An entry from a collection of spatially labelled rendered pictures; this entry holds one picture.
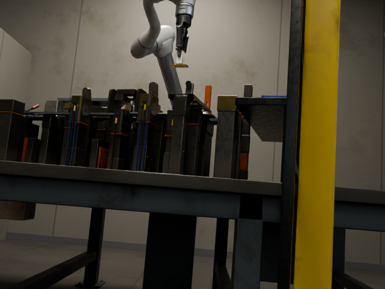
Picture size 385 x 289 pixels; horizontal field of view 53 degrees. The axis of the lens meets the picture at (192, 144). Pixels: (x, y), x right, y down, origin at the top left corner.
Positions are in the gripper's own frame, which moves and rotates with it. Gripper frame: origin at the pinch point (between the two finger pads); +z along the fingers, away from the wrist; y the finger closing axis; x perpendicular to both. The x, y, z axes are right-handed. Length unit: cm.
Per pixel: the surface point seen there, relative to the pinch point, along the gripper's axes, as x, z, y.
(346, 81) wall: 98, -80, -293
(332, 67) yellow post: 67, 25, 53
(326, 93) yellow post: 66, 33, 53
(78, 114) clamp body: -37, 34, 22
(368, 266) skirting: 126, 125, -299
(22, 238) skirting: -241, 127, -199
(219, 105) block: 25.3, 27.3, 17.1
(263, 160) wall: 11, 19, -270
